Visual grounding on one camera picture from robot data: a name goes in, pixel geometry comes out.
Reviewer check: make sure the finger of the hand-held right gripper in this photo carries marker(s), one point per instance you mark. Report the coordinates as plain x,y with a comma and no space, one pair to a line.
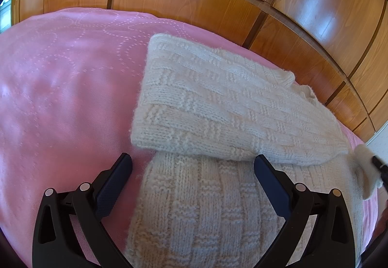
380,165

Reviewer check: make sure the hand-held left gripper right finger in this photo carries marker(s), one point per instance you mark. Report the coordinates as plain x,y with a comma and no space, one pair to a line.
271,183

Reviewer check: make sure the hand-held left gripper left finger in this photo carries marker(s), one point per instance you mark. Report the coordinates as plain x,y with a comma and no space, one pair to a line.
116,178

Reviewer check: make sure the white knitted sweater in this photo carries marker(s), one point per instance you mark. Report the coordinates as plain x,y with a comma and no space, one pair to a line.
212,98

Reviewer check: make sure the pink bedspread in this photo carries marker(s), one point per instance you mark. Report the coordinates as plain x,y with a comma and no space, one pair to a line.
66,98

